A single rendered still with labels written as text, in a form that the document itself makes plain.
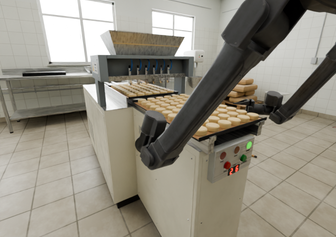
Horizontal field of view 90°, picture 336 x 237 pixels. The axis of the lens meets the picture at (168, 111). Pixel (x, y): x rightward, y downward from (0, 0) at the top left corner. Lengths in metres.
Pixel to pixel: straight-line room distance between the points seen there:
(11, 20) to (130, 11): 2.19
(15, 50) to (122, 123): 3.27
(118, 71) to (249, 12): 1.01
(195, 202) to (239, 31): 0.64
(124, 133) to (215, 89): 0.98
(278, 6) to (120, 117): 1.04
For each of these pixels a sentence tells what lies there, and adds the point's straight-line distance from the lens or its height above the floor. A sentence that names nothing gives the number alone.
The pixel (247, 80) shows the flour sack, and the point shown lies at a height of 0.67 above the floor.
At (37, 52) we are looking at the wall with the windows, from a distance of 4.18.
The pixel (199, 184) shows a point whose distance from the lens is 0.72.
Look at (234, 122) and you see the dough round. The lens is 0.72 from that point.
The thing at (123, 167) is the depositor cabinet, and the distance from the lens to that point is 1.36.
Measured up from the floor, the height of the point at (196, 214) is 0.54.
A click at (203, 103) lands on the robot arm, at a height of 1.07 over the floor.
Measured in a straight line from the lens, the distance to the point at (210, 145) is 0.61.
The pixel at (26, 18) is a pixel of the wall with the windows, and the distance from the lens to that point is 4.24.
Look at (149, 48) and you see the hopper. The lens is 1.27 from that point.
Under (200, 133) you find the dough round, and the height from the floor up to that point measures 0.91.
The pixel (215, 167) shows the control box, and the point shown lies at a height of 0.77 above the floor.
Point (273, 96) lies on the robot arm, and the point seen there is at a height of 0.99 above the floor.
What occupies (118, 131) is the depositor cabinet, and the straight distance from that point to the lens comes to 1.22.
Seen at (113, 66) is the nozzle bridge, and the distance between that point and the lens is 1.20.
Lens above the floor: 1.15
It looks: 17 degrees down
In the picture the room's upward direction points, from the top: straight up
